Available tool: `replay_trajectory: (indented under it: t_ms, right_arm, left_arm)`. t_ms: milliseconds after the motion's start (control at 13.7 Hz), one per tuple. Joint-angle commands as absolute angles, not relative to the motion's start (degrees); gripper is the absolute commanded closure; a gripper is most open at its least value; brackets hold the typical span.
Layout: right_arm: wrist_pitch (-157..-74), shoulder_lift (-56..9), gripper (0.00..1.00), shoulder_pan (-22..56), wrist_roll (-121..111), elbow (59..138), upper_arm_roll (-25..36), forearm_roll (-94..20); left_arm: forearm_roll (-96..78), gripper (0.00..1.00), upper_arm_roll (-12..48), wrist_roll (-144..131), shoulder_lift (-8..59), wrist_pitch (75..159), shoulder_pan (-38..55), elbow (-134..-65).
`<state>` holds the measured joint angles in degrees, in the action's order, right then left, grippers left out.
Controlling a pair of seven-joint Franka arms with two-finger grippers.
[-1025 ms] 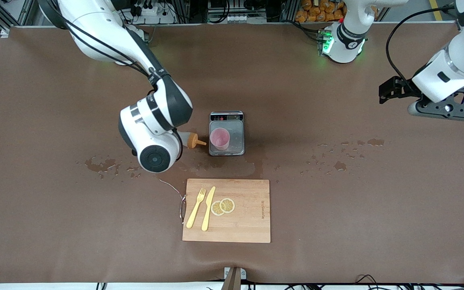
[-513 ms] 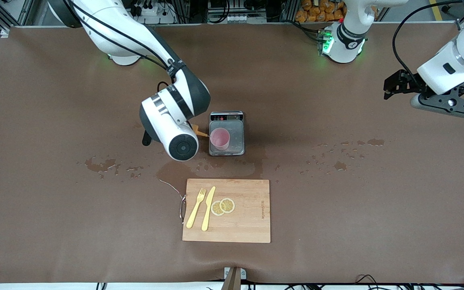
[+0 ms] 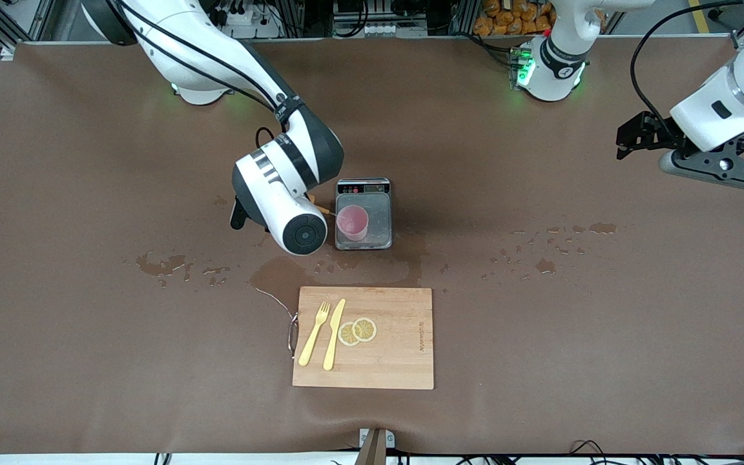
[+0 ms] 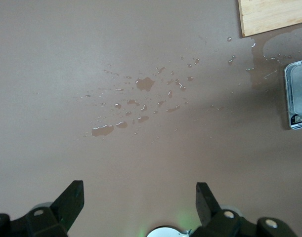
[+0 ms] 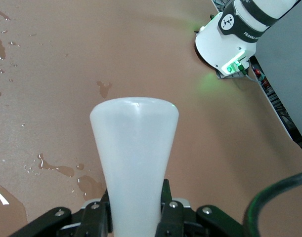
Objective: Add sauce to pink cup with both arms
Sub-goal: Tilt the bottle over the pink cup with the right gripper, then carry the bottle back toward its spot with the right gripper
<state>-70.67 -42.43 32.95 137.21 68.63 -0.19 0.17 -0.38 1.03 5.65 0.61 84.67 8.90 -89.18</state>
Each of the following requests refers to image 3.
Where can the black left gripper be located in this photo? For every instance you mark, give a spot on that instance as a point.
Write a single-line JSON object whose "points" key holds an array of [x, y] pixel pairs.
{"points": [[657, 132]]}

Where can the pink plastic cup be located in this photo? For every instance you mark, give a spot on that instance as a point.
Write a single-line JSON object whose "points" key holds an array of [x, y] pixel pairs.
{"points": [[352, 223]]}

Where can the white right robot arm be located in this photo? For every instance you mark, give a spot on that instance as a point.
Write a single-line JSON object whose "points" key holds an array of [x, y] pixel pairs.
{"points": [[217, 58]]}

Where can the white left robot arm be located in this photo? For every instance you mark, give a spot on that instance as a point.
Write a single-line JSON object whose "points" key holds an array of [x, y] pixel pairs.
{"points": [[553, 71]]}

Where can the bag of orange snacks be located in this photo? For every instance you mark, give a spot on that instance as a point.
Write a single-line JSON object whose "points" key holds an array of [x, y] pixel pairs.
{"points": [[514, 16]]}

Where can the brown table mat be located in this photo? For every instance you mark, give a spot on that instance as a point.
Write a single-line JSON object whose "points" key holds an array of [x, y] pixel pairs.
{"points": [[540, 355]]}

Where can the silver kitchen scale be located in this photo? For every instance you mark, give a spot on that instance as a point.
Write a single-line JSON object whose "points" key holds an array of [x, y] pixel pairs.
{"points": [[378, 223]]}

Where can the long white power strip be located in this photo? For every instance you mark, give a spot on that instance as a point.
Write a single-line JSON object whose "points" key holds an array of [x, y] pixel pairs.
{"points": [[378, 30]]}

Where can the wooden cutting board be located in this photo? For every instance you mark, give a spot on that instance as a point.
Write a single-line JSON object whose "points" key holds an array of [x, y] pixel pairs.
{"points": [[398, 361]]}

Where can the lemon slice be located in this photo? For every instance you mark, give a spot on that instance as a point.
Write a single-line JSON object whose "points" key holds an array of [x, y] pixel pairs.
{"points": [[365, 329], [347, 336]]}

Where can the yellow plastic knife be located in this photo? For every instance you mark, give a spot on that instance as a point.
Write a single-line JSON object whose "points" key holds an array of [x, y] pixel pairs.
{"points": [[330, 352]]}

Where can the white power strip with plugs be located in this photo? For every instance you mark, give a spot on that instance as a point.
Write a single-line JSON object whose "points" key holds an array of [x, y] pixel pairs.
{"points": [[262, 29]]}

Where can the yellow plastic fork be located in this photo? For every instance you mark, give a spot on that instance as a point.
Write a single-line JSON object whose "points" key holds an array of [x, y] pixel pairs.
{"points": [[310, 345]]}

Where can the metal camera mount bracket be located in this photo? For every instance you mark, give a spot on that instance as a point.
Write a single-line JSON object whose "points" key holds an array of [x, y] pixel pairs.
{"points": [[364, 439]]}

